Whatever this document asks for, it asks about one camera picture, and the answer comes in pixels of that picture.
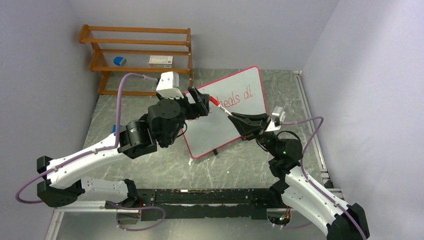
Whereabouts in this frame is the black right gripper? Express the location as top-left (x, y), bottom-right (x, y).
top-left (228, 112), bottom-right (279, 158)

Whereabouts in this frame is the red capped whiteboard marker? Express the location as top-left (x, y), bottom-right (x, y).
top-left (217, 104), bottom-right (232, 116)

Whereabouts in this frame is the pink framed whiteboard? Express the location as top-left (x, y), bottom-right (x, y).
top-left (183, 66), bottom-right (267, 159)

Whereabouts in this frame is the red marker cap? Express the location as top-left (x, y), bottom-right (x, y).
top-left (209, 96), bottom-right (220, 106)

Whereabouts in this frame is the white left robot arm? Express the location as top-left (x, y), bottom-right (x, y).
top-left (37, 87), bottom-right (211, 208)

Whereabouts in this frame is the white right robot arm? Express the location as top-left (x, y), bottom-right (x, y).
top-left (228, 112), bottom-right (370, 240)

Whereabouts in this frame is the blue whiteboard eraser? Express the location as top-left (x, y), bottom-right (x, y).
top-left (113, 56), bottom-right (127, 67)

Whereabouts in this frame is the wooden shelf rack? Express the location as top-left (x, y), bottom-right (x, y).
top-left (77, 24), bottom-right (194, 95)

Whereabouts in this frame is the white red card box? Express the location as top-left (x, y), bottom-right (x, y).
top-left (148, 55), bottom-right (174, 67)

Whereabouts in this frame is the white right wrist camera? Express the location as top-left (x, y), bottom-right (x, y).
top-left (265, 106), bottom-right (286, 132)

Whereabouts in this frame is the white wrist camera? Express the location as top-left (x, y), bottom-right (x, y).
top-left (156, 71), bottom-right (184, 99)
top-left (265, 106), bottom-right (286, 132)

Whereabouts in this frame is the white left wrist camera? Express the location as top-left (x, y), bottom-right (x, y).
top-left (156, 71), bottom-right (184, 99)

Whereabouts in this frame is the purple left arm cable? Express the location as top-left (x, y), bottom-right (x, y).
top-left (15, 72), bottom-right (167, 232)

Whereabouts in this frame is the aluminium frame rail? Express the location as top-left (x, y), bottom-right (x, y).
top-left (44, 168), bottom-right (357, 240)

